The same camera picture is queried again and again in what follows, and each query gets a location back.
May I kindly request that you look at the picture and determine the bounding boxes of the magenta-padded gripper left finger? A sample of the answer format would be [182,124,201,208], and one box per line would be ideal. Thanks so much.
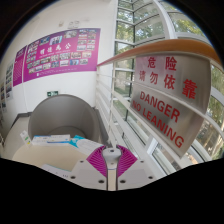
[67,145,109,192]

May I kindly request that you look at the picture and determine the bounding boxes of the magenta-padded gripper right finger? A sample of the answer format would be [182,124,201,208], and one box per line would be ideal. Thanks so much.
[116,144,158,192]

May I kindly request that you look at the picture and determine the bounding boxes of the white and teal carton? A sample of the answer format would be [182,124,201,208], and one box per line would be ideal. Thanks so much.
[69,134,105,157]

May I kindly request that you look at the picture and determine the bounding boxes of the long flat white-blue box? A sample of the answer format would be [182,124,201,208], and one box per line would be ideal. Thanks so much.
[31,134,72,147]

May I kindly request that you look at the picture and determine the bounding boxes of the grey round-backed chair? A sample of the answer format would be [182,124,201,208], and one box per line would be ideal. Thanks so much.
[27,94,103,143]

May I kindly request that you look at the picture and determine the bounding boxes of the metal warning sign red lettering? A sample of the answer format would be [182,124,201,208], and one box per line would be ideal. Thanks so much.
[129,52,212,158]

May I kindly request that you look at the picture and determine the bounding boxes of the green exit sign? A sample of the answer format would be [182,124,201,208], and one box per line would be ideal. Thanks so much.
[46,90,59,98]

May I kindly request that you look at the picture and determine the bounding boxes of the large magenta photo poster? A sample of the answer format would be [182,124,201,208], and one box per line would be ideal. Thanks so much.
[22,28,102,83]

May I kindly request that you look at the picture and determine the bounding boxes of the narrow magenta text poster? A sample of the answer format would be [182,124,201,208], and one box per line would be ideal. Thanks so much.
[12,45,28,88]

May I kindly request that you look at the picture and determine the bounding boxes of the white railing with wooden handrail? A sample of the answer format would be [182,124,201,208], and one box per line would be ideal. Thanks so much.
[95,38,224,174]

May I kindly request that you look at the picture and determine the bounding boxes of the white photo wall board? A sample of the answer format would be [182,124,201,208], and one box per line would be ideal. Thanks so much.
[0,79,8,114]
[4,61,15,101]

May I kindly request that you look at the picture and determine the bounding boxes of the white-framed glass window wall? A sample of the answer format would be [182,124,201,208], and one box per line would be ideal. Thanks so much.
[114,0,224,161]

